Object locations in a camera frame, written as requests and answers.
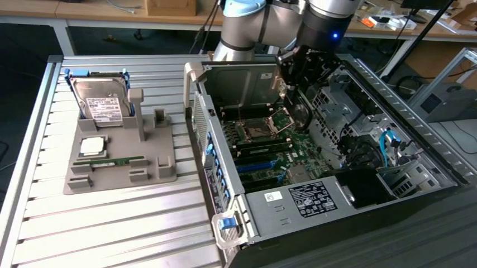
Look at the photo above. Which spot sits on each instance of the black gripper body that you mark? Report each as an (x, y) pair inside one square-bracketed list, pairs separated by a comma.
[(321, 30)]

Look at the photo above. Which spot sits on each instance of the low-profile graphics card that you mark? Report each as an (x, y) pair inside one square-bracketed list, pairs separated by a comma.
[(298, 109)]

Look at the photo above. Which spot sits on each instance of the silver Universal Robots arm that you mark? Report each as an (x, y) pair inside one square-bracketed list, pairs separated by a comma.
[(242, 25)]

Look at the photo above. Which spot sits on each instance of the orange box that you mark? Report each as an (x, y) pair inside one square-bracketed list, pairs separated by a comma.
[(369, 22)]

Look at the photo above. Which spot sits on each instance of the metal disk bay cage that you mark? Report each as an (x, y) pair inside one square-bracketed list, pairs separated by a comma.
[(331, 111)]

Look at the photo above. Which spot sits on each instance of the metal socket cover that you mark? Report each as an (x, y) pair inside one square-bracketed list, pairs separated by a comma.
[(277, 117)]

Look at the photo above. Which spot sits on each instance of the wooden desk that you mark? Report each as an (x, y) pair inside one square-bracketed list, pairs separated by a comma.
[(37, 11), (392, 33)]

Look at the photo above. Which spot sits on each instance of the white flat box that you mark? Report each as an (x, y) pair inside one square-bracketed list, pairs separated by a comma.
[(408, 25)]

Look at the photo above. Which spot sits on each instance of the CPU socket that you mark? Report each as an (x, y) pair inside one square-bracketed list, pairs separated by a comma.
[(257, 129)]

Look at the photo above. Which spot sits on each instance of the open black PC case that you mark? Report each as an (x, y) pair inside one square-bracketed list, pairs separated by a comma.
[(402, 111)]

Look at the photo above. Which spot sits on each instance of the black tripod pole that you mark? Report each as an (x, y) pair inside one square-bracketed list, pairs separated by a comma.
[(421, 36)]

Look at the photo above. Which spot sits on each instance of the black monitor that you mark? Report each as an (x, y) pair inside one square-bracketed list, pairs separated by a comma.
[(421, 3)]

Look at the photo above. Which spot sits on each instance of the black RAM slot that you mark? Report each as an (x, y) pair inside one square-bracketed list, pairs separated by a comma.
[(257, 143)]

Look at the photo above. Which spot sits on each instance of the green motherboard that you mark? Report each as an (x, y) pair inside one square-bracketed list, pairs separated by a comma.
[(309, 150)]

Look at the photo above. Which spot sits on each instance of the grey computer tower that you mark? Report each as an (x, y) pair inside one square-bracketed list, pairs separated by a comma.
[(446, 103)]

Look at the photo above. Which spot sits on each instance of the blue expansion slot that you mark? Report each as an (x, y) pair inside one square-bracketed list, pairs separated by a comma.
[(257, 166)]

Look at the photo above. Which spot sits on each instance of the grey chipset heatsink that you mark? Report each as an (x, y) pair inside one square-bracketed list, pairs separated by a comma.
[(298, 173)]

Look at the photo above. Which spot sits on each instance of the brown cardboard piece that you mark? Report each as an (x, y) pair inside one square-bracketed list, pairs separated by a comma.
[(465, 14)]

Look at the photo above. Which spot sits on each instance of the cardboard box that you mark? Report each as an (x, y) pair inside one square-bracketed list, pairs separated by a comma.
[(167, 7)]

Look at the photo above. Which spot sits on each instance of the black expansion slot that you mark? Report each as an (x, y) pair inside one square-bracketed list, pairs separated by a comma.
[(261, 181)]

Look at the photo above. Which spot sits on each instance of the grey power supply unit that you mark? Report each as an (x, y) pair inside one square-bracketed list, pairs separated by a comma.
[(283, 212)]

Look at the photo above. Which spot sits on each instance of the hard disk with blue carrier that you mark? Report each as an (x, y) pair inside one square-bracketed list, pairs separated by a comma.
[(99, 110)]

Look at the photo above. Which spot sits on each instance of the blue release latch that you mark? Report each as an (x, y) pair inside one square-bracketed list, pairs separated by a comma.
[(227, 224)]

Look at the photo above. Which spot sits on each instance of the green RAM stick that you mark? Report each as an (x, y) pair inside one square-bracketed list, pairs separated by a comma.
[(111, 162)]

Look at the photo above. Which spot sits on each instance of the silver CPU chip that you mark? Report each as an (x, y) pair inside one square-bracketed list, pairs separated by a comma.
[(92, 145)]

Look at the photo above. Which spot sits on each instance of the grey parts rack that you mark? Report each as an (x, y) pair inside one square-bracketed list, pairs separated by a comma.
[(119, 178)]

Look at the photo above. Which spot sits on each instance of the aluminium profile frame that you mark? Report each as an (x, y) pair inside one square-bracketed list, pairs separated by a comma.
[(452, 65)]

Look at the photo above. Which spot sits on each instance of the metal disk bay bracket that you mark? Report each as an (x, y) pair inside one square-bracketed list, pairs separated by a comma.
[(406, 178)]

